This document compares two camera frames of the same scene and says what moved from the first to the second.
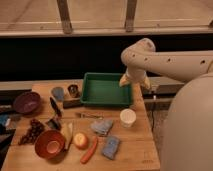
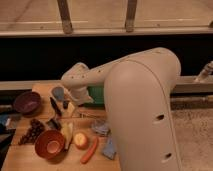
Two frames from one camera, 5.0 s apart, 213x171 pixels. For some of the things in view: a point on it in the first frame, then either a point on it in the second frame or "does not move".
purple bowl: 28,103 does not move
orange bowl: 50,145 does not move
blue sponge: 110,147 does not move
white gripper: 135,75 -> 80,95
